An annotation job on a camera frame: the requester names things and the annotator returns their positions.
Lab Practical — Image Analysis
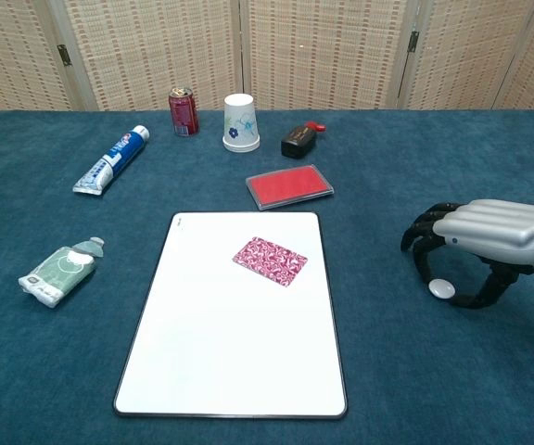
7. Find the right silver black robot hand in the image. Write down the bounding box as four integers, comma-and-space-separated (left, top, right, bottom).
400, 199, 534, 310

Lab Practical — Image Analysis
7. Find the small white round disc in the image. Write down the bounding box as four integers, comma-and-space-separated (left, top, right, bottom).
427, 279, 456, 299

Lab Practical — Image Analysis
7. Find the pink patterned card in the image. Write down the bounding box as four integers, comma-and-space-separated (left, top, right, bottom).
232, 235, 310, 289

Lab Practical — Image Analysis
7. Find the white magnetic board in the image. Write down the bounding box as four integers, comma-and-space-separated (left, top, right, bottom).
112, 211, 349, 421

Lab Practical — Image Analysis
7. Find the blue table cloth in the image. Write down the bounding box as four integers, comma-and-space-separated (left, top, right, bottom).
0, 108, 534, 445

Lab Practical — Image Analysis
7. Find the red ink stamp pad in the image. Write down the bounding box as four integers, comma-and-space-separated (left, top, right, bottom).
245, 163, 335, 211

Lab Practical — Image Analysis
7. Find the black ink bottle red cap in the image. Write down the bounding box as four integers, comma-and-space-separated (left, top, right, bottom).
280, 121, 327, 159

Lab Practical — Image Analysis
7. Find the white floral paper cup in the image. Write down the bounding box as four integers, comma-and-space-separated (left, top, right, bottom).
222, 93, 261, 154

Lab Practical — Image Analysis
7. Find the red soda can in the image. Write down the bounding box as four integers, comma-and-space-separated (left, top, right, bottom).
168, 86, 200, 138

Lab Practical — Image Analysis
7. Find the blue white toothpaste tube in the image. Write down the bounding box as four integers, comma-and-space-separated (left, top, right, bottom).
72, 124, 151, 197

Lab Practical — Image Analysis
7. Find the green white tube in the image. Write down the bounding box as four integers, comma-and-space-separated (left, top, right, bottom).
18, 236, 106, 310

